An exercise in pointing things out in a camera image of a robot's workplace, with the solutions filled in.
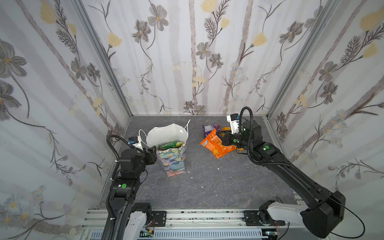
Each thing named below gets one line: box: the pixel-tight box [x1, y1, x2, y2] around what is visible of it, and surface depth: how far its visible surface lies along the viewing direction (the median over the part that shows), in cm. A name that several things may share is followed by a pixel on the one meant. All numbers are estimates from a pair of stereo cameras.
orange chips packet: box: [200, 128, 237, 159], surface depth 78 cm
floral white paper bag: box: [138, 119, 191, 177], surface depth 81 cm
